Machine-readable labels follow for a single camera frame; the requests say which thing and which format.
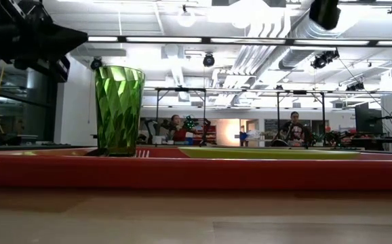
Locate long ceiling light strip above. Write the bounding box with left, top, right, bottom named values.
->
left=87, top=35, right=392, bottom=47

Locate person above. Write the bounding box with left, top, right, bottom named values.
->
left=168, top=114, right=192, bottom=143
left=279, top=110, right=311, bottom=147

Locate black ceiling spotlight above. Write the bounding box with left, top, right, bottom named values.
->
left=346, top=81, right=366, bottom=92
left=310, top=49, right=340, bottom=70

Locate black computer monitor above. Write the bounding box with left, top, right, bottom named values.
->
left=354, top=102, right=384, bottom=136

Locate red plastic tray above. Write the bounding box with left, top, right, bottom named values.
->
left=0, top=146, right=392, bottom=190

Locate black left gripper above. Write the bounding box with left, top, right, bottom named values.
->
left=0, top=0, right=88, bottom=83

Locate background robot with green lights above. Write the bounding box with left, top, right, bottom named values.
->
left=183, top=115, right=197, bottom=131

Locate green round plate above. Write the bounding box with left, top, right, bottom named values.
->
left=178, top=146, right=361, bottom=161

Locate silver ventilation duct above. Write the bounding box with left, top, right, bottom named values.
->
left=278, top=9, right=322, bottom=71

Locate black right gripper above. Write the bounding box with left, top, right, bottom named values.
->
left=309, top=0, right=341, bottom=31

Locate black hanging camera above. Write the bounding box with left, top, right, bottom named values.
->
left=202, top=53, right=216, bottom=68
left=90, top=57, right=104, bottom=71

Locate green translucent faceted cup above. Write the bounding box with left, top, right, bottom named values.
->
left=94, top=65, right=146, bottom=157

